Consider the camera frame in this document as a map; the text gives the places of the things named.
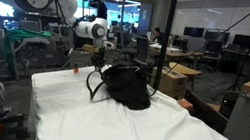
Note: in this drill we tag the green cloth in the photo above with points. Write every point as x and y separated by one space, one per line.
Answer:
22 35

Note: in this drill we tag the large cardboard box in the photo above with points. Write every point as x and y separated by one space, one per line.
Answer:
173 84

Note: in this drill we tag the orange brown block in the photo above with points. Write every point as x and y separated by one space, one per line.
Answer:
186 104

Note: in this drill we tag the dark mesh office chair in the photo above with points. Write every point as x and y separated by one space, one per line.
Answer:
143 51

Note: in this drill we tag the grey equipment cart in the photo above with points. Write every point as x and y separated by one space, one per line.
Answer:
32 58

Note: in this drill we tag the dark brown wooden board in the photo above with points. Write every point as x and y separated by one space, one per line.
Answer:
207 111

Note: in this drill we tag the white table cloth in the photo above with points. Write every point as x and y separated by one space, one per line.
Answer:
155 135

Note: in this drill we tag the red nail polish bottle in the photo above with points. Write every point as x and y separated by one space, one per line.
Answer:
76 71

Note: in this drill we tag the small wooden side table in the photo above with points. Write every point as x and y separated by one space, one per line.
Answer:
184 70

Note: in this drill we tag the seated person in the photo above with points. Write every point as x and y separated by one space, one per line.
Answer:
156 36

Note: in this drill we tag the grey office chair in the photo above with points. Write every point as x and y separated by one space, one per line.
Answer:
196 46

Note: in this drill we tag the black coat on stand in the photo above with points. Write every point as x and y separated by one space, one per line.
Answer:
101 9

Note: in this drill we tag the black office chair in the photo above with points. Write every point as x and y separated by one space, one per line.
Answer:
214 50

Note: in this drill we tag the wooden office desk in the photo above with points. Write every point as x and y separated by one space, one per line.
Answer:
178 54

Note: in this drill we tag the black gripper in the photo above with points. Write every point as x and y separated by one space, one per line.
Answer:
100 55

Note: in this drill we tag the black metal pole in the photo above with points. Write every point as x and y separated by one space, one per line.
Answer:
166 36

